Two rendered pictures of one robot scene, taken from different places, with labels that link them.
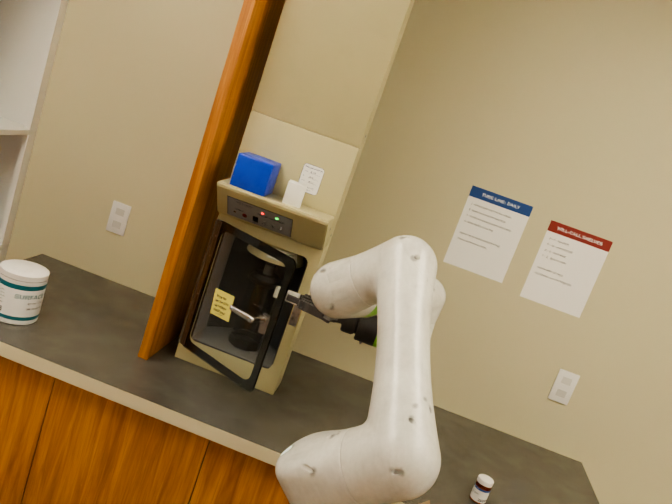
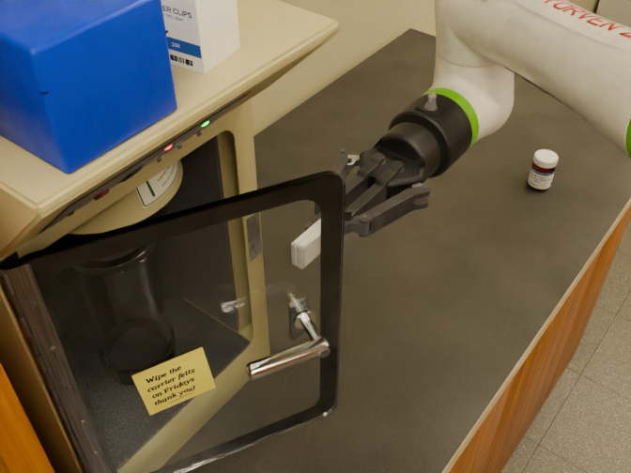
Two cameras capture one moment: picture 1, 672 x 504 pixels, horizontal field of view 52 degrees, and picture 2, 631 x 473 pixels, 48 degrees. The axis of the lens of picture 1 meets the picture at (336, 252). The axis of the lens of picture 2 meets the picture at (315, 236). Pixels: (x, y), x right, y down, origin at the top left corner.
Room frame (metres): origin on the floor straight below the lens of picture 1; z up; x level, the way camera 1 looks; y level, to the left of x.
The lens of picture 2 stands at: (1.49, 0.55, 1.79)
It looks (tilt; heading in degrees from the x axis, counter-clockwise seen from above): 43 degrees down; 303
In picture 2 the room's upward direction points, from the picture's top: straight up
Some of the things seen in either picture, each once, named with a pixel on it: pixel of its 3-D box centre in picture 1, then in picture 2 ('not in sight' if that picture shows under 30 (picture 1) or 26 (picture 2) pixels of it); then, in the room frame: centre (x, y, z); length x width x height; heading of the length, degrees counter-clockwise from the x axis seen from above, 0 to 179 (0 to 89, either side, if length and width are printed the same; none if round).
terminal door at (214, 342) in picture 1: (235, 304); (210, 354); (1.84, 0.22, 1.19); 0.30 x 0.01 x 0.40; 57
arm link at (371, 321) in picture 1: (368, 324); (427, 134); (1.77, -0.15, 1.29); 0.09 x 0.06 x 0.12; 175
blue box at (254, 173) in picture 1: (256, 173); (66, 61); (1.87, 0.28, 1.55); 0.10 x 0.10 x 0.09; 85
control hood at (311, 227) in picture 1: (272, 216); (170, 127); (1.86, 0.20, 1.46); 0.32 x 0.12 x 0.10; 85
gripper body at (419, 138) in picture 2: (341, 316); (395, 165); (1.78, -0.07, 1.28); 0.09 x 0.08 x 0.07; 85
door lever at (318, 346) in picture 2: (247, 313); (284, 346); (1.77, 0.17, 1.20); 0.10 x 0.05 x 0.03; 57
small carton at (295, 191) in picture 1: (294, 193); (193, 18); (1.86, 0.16, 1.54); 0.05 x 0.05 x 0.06; 3
